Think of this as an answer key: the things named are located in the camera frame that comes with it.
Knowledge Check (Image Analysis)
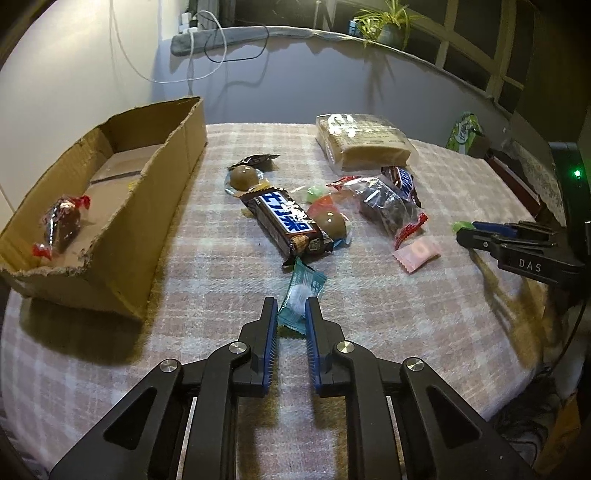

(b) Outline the green candy packet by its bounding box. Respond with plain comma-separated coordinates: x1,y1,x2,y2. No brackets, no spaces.
452,221,476,233

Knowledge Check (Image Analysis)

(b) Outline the pink candy packet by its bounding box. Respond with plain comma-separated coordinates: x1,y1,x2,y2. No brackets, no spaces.
394,237,441,274

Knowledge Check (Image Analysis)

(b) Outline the Snickers chocolate bar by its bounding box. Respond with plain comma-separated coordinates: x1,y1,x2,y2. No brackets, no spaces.
381,166,422,207

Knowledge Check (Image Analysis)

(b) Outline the clear bag dark snack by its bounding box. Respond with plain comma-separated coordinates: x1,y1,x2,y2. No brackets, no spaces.
327,176,428,250

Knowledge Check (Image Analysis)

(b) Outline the chocolate ball wrapper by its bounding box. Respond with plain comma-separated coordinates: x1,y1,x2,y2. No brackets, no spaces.
308,195,353,248
224,154,279,198

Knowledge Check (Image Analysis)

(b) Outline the teal candy packet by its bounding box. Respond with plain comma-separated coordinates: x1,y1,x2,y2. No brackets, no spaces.
277,258,327,335

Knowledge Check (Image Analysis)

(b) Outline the blue label chocolate bar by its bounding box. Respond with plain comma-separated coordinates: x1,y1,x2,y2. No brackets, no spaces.
240,187,334,270

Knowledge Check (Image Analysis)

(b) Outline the red end dark snack bag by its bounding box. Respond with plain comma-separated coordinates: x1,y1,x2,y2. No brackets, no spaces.
32,195,91,261

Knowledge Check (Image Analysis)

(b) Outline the green drink carton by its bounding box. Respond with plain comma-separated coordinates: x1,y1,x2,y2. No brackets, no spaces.
446,112,483,154

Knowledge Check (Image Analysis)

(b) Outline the potted spider plant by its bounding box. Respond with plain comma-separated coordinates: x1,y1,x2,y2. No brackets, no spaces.
353,1,420,50

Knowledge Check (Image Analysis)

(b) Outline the cardboard box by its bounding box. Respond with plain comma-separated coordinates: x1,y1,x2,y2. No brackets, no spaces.
1,97,207,321

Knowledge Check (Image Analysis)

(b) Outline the grey padded ledge cover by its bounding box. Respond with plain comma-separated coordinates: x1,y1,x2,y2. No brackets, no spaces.
158,27,493,109

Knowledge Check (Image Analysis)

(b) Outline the white power adapter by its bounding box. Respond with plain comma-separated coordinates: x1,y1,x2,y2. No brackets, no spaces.
178,11,198,34

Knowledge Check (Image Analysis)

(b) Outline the white charging cable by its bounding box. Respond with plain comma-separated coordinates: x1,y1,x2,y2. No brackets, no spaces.
109,0,229,96

